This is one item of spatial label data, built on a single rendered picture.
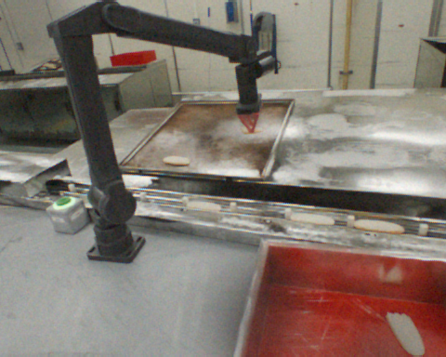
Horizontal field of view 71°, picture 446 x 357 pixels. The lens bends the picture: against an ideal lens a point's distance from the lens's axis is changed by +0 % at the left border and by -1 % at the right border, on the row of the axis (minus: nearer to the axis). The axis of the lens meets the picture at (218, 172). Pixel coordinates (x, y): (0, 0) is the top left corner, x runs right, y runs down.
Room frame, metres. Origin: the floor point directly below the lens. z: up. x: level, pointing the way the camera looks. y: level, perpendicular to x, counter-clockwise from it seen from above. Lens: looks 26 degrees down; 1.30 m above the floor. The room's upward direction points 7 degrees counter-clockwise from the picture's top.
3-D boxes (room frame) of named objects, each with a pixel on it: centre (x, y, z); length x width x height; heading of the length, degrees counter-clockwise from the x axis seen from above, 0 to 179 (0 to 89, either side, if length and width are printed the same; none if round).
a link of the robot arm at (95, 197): (0.64, 0.26, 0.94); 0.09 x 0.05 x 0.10; 128
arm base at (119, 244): (0.62, 0.27, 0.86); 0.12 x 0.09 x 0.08; 72
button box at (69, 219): (0.76, 0.43, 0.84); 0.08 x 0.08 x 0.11; 65
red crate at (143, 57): (4.51, 0.93, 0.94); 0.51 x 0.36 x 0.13; 69
